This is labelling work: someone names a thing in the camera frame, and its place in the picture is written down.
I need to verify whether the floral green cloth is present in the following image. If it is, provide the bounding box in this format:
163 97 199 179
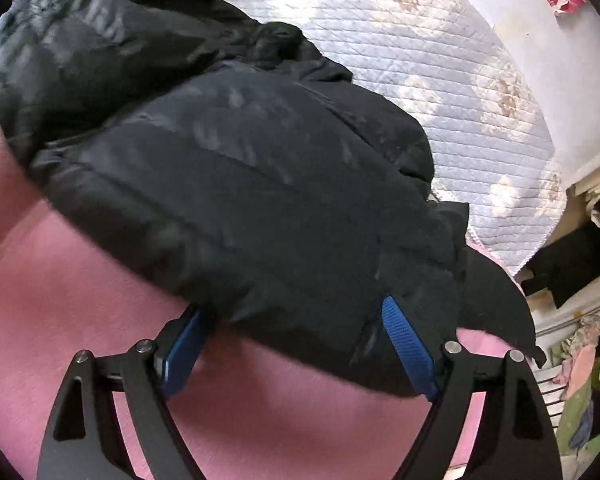
554 300 600 455

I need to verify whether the quilted floral bed cover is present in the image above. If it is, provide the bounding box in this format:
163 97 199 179
200 0 566 277

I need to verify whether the black puffer jacket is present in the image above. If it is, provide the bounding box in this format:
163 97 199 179
0 0 548 398

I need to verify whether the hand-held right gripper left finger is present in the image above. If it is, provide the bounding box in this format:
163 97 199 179
36 306 216 480

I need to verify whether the pink plush blanket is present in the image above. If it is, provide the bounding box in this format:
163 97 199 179
0 0 536 480

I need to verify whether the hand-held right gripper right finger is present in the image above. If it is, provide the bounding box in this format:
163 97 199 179
382 296 566 480

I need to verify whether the black hanging garment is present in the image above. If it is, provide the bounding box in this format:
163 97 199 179
517 227 600 311

